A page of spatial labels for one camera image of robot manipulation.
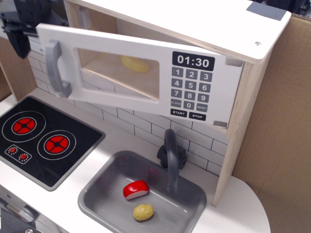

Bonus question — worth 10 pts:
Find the grey oven front handle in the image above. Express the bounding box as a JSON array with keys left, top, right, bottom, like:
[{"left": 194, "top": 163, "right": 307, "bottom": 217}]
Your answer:
[{"left": 0, "top": 186, "right": 67, "bottom": 233}]

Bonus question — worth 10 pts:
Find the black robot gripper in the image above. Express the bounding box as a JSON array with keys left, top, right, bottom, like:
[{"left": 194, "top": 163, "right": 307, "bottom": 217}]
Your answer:
[{"left": 0, "top": 0, "right": 68, "bottom": 59}]

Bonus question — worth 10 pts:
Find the red toy cheese wedge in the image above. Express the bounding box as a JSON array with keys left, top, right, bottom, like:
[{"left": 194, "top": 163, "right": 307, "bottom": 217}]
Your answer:
[{"left": 123, "top": 180, "right": 150, "bottom": 200}]

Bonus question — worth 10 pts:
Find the grey toy sink basin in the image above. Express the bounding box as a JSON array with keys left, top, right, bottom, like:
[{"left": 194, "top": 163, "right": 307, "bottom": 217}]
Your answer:
[{"left": 78, "top": 151, "right": 207, "bottom": 233}]

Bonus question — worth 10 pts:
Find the brown cardboard panel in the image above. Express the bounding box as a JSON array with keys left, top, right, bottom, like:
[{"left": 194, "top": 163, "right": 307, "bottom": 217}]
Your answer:
[{"left": 233, "top": 15, "right": 311, "bottom": 233}]

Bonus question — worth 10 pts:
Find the white toy microwave door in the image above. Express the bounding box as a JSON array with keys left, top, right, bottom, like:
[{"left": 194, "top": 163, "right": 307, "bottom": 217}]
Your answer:
[{"left": 36, "top": 24, "right": 244, "bottom": 128}]

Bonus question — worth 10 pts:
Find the yellow toy potato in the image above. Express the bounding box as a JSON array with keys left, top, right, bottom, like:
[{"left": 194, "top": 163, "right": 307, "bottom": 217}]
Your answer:
[{"left": 133, "top": 203, "right": 154, "bottom": 221}]

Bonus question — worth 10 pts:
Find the black toy stovetop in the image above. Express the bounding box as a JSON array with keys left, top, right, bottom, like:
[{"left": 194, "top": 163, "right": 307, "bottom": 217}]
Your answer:
[{"left": 0, "top": 97, "right": 105, "bottom": 191}]

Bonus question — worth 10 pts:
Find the wooden toy microwave cabinet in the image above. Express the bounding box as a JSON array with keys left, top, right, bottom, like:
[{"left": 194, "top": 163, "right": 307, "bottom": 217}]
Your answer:
[{"left": 65, "top": 0, "right": 291, "bottom": 206}]

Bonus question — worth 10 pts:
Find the grey tape patch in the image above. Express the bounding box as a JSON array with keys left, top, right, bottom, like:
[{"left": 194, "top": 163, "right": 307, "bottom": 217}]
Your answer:
[{"left": 246, "top": 2, "right": 287, "bottom": 21}]

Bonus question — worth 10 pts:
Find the dark grey toy faucet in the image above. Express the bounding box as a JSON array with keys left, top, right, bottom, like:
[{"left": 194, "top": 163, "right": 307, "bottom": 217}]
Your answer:
[{"left": 157, "top": 129, "right": 188, "bottom": 194}]

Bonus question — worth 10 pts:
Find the yellow toy banana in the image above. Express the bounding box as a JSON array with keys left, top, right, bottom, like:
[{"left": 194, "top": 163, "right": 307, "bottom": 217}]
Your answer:
[{"left": 121, "top": 55, "right": 150, "bottom": 73}]

